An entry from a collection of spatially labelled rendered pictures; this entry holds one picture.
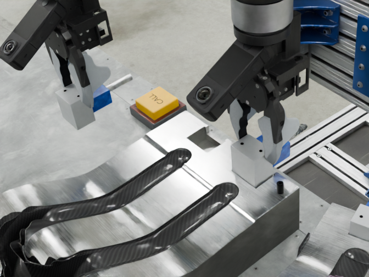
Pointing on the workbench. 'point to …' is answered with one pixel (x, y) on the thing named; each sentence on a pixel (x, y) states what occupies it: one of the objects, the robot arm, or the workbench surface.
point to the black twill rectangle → (303, 243)
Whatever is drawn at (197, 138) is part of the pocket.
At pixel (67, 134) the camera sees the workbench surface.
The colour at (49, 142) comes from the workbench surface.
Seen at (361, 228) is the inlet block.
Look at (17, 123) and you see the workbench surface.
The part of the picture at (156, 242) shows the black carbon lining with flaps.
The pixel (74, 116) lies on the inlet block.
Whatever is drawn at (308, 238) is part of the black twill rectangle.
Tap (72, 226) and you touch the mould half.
